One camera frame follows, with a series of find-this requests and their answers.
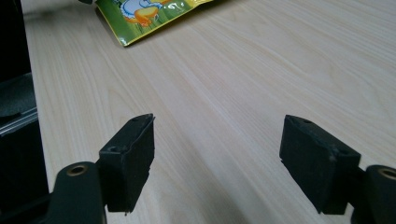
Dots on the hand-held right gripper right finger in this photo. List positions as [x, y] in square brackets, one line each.
[314, 161]

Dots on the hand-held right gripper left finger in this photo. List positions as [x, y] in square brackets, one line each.
[129, 165]

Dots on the green cartoon snack bag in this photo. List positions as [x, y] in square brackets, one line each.
[141, 18]

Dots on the dark grey case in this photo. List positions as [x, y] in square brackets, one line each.
[17, 105]

